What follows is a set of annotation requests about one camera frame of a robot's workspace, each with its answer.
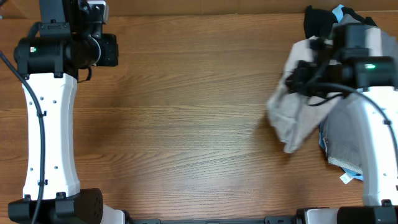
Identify grey garment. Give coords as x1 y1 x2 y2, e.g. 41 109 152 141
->
320 24 397 179

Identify beige khaki shorts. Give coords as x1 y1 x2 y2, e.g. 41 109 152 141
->
267 36 340 154

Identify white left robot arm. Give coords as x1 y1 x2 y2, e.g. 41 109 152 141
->
8 0 132 224

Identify light blue garment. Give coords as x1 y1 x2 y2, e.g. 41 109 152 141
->
318 4 364 181

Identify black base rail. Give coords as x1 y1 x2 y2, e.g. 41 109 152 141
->
132 215 295 224

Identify black garment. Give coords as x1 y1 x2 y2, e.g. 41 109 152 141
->
303 4 377 39

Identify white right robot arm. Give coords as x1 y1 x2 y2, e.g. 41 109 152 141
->
286 24 397 223

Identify white garment tag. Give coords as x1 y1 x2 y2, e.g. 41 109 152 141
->
340 173 353 184

